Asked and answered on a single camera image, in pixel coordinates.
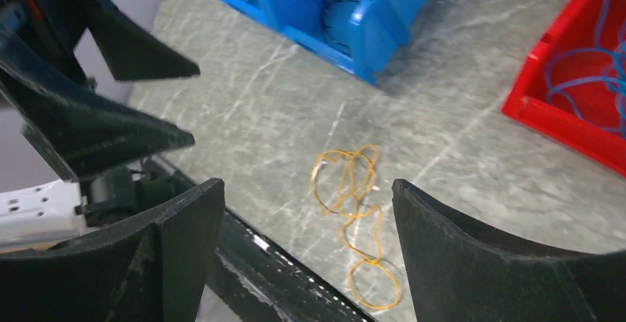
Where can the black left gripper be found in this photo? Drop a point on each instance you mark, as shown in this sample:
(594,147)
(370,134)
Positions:
(117,192)

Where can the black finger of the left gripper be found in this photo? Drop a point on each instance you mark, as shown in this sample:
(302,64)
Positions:
(130,52)

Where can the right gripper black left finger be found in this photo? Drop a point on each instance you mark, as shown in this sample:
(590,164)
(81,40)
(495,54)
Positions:
(149,267)

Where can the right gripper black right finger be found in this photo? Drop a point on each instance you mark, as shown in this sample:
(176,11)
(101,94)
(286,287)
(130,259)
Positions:
(462,269)

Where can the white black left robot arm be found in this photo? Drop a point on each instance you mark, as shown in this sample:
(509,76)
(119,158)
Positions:
(44,212)

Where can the red plastic bin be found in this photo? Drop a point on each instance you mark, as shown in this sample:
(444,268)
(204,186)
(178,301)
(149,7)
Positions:
(572,84)

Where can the blue double plastic bin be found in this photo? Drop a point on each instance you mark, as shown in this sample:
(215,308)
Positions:
(357,36)

